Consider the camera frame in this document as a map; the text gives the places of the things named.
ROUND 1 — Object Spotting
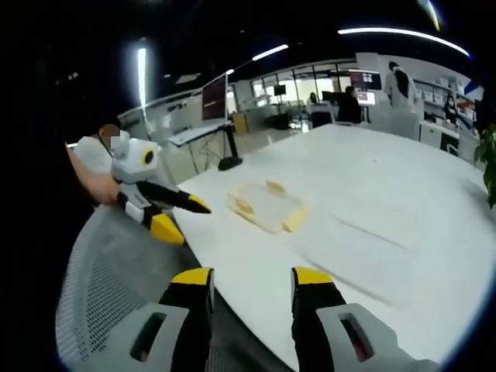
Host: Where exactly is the white low cabinet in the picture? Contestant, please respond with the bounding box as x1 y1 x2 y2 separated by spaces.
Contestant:
419 119 463 153

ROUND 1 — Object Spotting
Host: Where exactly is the wall screen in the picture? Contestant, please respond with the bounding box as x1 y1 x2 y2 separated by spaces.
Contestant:
348 69 383 88

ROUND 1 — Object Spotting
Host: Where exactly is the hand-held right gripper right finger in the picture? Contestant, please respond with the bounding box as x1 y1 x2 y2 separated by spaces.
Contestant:
290 266 441 372

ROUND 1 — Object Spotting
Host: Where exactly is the grey mesh office chair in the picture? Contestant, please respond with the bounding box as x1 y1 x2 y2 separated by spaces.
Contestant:
53 201 249 372

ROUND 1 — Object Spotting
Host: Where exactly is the long ceiling light strip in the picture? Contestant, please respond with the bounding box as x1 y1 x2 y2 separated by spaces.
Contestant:
337 27 473 60

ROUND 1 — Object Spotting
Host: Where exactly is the short ceiling light strip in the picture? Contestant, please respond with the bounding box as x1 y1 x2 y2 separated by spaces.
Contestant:
251 43 290 62

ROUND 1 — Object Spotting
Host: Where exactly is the white side desk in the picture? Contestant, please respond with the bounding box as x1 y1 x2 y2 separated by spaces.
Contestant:
167 124 230 175

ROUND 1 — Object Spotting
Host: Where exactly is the green potted plant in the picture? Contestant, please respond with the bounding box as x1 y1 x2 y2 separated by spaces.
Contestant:
474 123 496 210

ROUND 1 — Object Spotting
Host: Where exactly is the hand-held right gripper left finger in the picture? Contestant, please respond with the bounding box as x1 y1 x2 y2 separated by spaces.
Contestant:
104 266 216 372

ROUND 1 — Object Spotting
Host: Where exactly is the cardboard box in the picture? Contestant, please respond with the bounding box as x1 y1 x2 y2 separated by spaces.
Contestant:
232 112 250 136

